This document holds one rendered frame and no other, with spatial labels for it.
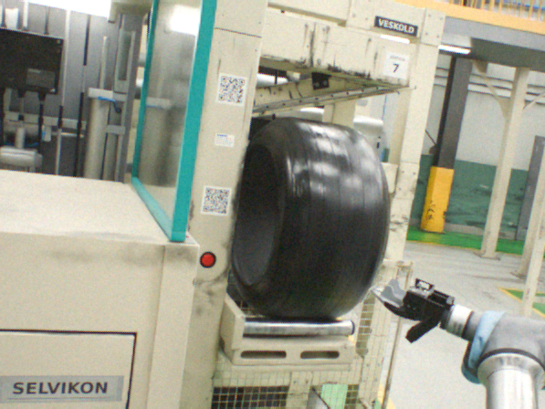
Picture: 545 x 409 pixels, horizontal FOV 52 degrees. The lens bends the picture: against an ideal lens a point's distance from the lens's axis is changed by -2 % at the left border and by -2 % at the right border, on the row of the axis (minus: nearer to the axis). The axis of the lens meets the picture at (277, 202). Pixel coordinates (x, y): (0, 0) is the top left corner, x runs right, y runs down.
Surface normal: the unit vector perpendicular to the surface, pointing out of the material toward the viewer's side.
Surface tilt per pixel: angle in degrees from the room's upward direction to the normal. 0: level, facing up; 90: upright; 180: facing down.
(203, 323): 90
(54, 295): 90
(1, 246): 90
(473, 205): 90
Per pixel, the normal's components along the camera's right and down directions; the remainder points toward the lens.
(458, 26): 0.08, 0.14
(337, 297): 0.20, 0.67
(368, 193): 0.36, -0.27
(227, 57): 0.33, 0.17
